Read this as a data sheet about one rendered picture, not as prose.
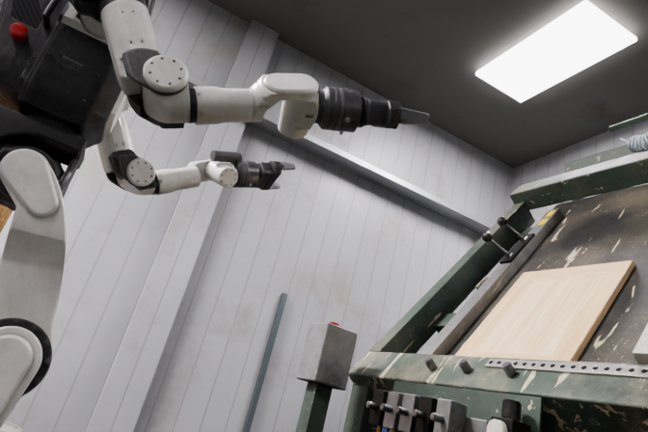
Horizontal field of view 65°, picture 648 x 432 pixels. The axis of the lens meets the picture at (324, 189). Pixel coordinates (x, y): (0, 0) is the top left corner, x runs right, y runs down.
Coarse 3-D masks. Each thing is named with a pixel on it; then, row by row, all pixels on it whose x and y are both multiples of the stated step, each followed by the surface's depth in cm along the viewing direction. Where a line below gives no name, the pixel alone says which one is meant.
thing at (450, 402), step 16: (400, 384) 149; (416, 384) 144; (384, 400) 138; (400, 400) 133; (416, 400) 128; (432, 400) 123; (448, 400) 119; (464, 400) 128; (480, 400) 124; (496, 400) 120; (512, 400) 111; (528, 400) 114; (384, 416) 135; (400, 416) 130; (416, 416) 122; (432, 416) 117; (448, 416) 117; (464, 416) 119; (480, 416) 122; (496, 416) 119; (512, 416) 110; (528, 416) 112
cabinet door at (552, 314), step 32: (512, 288) 171; (544, 288) 160; (576, 288) 150; (608, 288) 141; (512, 320) 153; (544, 320) 144; (576, 320) 135; (480, 352) 146; (512, 352) 138; (544, 352) 130; (576, 352) 124
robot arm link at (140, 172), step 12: (120, 120) 138; (120, 132) 137; (108, 144) 136; (120, 144) 137; (132, 144) 141; (108, 156) 136; (120, 156) 135; (132, 156) 137; (108, 168) 137; (120, 168) 135; (132, 168) 136; (144, 168) 138; (132, 180) 136; (144, 180) 138
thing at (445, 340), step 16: (544, 224) 202; (528, 256) 192; (496, 272) 185; (512, 272) 185; (480, 288) 179; (496, 288) 178; (480, 304) 172; (464, 320) 166; (448, 336) 161; (432, 352) 156
